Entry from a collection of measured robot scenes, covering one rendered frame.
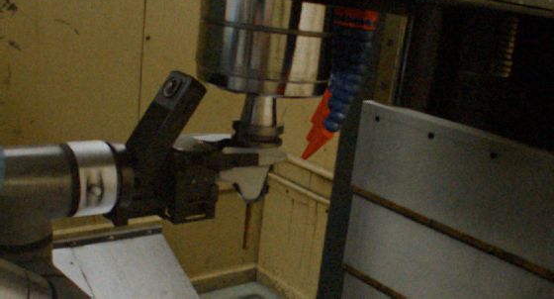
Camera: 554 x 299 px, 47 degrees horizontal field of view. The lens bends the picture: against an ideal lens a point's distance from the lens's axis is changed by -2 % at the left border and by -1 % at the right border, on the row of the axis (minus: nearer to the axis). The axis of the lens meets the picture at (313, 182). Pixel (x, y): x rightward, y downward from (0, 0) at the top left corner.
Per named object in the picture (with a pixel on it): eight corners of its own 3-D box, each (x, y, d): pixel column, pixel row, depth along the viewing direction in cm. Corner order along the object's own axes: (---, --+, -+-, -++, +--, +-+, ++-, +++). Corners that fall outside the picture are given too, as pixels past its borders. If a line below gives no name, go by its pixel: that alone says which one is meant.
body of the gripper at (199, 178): (187, 197, 78) (92, 210, 70) (192, 129, 76) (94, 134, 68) (221, 218, 73) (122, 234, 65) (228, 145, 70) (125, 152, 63)
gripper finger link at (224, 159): (247, 160, 76) (175, 160, 72) (248, 146, 75) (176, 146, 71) (262, 171, 72) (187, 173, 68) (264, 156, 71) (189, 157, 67)
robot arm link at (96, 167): (53, 134, 65) (84, 154, 59) (96, 132, 68) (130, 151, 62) (52, 203, 67) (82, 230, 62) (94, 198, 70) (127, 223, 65)
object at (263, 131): (291, 147, 77) (294, 127, 77) (248, 149, 74) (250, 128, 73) (263, 135, 82) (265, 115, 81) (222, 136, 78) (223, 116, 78)
